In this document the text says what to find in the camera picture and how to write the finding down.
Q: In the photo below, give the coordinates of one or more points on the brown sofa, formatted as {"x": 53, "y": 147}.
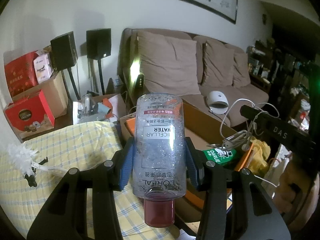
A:
{"x": 250, "y": 97}

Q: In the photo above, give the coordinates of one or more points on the red patterned gift box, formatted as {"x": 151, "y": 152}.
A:
{"x": 21, "y": 75}

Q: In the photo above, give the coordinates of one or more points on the black slim hair clip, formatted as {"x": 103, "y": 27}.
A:
{"x": 42, "y": 160}

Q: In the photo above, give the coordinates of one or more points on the brown cardboard box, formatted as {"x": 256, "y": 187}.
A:
{"x": 55, "y": 92}

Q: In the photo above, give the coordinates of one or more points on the dark cluttered shelf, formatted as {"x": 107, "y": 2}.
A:
{"x": 282, "y": 67}

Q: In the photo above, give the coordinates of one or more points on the yellow plastic bag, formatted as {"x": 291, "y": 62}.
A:
{"x": 261, "y": 155}

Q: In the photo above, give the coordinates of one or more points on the large brown cushion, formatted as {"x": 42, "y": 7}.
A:
{"x": 167, "y": 65}

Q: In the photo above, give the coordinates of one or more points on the clear bottle pink cap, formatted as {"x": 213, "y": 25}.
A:
{"x": 158, "y": 155}

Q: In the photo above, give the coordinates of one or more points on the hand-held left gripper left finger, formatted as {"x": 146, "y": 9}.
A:
{"x": 127, "y": 162}

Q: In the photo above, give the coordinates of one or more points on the black speaker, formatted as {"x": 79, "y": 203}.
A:
{"x": 98, "y": 43}
{"x": 63, "y": 51}

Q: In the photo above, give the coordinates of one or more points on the black speaker stand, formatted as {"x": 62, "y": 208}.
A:
{"x": 72, "y": 85}
{"x": 101, "y": 77}

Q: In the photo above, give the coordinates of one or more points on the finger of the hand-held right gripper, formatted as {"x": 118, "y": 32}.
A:
{"x": 280, "y": 132}

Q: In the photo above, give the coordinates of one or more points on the white fluffy duster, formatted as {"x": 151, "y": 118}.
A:
{"x": 20, "y": 157}

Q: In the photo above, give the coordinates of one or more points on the open box of clutter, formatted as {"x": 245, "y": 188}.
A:
{"x": 92, "y": 107}

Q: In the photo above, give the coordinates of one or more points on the white paper bag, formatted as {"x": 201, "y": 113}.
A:
{"x": 280, "y": 165}

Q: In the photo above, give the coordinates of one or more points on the green toothpaste box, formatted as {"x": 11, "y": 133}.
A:
{"x": 220, "y": 157}

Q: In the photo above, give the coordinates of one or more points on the pink white tissue pack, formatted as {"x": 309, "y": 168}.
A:
{"x": 43, "y": 67}

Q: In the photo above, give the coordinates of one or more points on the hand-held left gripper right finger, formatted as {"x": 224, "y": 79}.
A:
{"x": 191, "y": 165}

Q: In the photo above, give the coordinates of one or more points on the brown patterned bag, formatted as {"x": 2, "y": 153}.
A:
{"x": 47, "y": 50}

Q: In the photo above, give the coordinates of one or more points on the white earphones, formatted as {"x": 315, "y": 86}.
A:
{"x": 235, "y": 136}

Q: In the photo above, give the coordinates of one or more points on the cardboard box orange lining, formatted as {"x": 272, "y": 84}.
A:
{"x": 200, "y": 120}

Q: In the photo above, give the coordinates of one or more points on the small brown cushion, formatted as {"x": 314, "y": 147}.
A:
{"x": 241, "y": 70}

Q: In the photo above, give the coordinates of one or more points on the portable lantern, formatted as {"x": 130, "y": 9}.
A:
{"x": 140, "y": 81}

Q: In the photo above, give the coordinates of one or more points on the yellow plaid blanket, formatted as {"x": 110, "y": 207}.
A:
{"x": 75, "y": 142}

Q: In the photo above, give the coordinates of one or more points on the red chocolate gift box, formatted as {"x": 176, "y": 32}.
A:
{"x": 27, "y": 115}

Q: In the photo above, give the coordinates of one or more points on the white nail lamp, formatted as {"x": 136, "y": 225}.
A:
{"x": 217, "y": 100}

